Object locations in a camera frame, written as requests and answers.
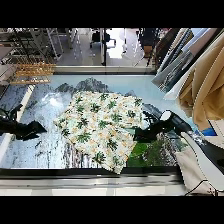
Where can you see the blue garment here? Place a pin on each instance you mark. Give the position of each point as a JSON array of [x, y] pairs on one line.
[[209, 131]]

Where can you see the silver frame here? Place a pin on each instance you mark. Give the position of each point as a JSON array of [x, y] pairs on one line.
[[83, 185]]

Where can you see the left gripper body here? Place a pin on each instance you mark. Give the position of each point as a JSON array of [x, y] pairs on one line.
[[31, 130]]

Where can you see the grey striped garment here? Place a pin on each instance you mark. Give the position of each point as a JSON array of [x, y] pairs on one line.
[[173, 66]]

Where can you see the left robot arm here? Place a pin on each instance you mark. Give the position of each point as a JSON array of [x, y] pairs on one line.
[[8, 126]]

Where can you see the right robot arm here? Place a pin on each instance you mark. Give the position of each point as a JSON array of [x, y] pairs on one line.
[[186, 128]]

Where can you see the pale cream garment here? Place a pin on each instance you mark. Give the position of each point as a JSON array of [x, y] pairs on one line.
[[195, 173]]

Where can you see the beige garment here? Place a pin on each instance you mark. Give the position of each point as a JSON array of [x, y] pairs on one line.
[[206, 90]]

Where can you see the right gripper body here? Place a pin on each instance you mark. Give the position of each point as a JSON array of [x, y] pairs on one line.
[[148, 133]]

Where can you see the white floral garment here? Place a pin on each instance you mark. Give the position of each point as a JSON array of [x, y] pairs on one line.
[[100, 130]]

